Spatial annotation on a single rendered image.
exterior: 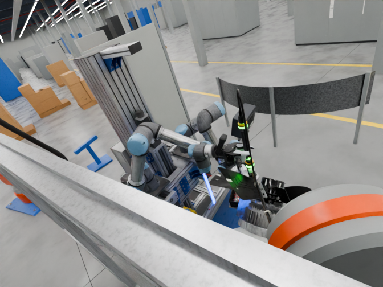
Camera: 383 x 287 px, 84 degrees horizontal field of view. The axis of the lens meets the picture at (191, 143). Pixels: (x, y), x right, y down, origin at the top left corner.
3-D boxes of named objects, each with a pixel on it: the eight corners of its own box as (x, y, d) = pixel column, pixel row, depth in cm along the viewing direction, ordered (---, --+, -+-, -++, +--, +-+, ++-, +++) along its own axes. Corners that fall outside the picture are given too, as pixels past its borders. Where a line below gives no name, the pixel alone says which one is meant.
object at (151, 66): (155, 192, 313) (63, 32, 191) (153, 191, 316) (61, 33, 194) (198, 142, 384) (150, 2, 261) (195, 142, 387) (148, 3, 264)
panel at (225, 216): (215, 283, 184) (194, 244, 148) (214, 283, 185) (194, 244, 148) (251, 209, 232) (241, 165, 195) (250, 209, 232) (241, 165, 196)
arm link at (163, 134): (140, 126, 141) (208, 152, 145) (134, 136, 132) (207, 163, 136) (143, 113, 134) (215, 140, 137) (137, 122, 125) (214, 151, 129)
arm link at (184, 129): (175, 140, 194) (171, 128, 186) (187, 133, 199) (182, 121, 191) (183, 145, 185) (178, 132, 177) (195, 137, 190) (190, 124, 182)
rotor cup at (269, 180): (284, 206, 107) (289, 181, 108) (255, 199, 111) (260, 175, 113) (281, 204, 121) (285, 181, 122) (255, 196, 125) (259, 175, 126)
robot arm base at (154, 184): (138, 189, 170) (133, 181, 165) (151, 176, 179) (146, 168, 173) (150, 196, 161) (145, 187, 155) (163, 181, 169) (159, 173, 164)
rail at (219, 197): (193, 250, 144) (190, 245, 140) (188, 248, 147) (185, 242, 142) (245, 163, 197) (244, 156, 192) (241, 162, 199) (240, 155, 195)
